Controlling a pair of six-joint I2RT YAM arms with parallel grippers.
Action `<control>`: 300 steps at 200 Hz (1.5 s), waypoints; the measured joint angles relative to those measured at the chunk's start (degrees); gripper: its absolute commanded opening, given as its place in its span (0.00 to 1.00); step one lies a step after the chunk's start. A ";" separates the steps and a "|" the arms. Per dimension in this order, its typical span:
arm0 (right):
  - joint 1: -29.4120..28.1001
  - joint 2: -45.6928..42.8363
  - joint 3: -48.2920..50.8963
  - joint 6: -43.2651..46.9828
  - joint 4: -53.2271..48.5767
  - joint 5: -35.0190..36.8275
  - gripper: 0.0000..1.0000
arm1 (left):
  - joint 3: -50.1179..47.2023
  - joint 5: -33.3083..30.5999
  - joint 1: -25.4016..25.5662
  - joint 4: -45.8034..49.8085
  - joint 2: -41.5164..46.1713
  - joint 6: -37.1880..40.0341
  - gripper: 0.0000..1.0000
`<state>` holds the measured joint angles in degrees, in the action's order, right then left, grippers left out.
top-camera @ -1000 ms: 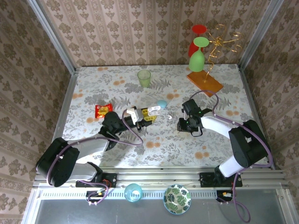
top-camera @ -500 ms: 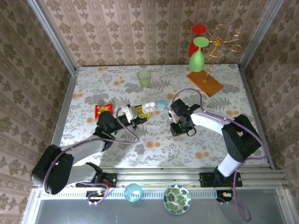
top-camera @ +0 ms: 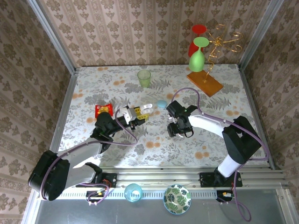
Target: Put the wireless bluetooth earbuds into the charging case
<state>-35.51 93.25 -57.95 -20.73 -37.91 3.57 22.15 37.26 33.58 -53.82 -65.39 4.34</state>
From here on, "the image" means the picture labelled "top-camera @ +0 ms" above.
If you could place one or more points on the light blue earbud charging case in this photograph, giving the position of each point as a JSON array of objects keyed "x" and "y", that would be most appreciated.
[{"x": 161, "y": 104}]

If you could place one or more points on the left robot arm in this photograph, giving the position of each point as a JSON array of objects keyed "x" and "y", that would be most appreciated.
[{"x": 81, "y": 151}]

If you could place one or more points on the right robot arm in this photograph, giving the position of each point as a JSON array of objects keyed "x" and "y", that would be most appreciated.
[{"x": 208, "y": 121}]

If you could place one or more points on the red snack packet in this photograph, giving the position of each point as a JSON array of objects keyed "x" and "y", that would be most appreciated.
[{"x": 102, "y": 110}]

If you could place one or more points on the green translucent plastic cup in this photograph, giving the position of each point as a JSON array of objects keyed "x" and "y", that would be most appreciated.
[{"x": 144, "y": 78}]

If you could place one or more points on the orange wooden rack base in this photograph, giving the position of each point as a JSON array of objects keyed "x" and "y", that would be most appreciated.
[{"x": 210, "y": 86}]

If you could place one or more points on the green plastic wine glass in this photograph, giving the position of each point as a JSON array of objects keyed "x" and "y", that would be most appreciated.
[{"x": 197, "y": 61}]

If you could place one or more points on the black lead with yellow plug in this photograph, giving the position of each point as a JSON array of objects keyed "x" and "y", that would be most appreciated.
[
  {"x": 100, "y": 193},
  {"x": 224, "y": 194}
]

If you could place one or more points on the blue translucent cup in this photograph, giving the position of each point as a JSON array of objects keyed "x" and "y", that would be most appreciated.
[{"x": 133, "y": 192}]

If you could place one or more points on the leaf pattern bowl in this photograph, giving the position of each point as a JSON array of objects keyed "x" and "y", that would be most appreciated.
[{"x": 177, "y": 198}]

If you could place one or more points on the red plastic wine glass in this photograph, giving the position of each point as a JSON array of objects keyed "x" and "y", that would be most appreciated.
[{"x": 199, "y": 29}]

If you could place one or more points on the aluminium table side rail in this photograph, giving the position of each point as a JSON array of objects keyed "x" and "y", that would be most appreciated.
[
  {"x": 65, "y": 109},
  {"x": 252, "y": 105}
]

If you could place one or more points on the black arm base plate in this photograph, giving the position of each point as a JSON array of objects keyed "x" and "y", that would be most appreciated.
[
  {"x": 112, "y": 180},
  {"x": 206, "y": 179}
]

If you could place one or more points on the aluminium frame post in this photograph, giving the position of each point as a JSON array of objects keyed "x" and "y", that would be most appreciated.
[
  {"x": 53, "y": 35},
  {"x": 260, "y": 32}
]

